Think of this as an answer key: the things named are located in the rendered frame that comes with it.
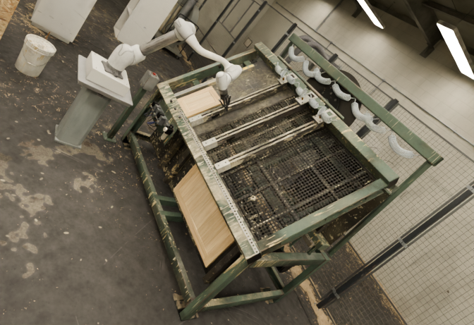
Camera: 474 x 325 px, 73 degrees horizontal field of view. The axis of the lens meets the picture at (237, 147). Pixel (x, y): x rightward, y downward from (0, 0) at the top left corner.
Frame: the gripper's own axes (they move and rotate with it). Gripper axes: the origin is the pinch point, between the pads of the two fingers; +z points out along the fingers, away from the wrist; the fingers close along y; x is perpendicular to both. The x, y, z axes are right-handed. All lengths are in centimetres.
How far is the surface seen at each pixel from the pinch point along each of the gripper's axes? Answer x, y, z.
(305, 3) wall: 622, 522, 301
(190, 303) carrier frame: -135, -99, 48
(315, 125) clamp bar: -62, 61, 2
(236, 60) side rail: 73, 46, 7
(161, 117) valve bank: 22, -61, 0
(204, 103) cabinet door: 25.4, -14.0, 6.7
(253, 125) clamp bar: -32.9, 12.5, 1.5
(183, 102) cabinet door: 38, -34, 6
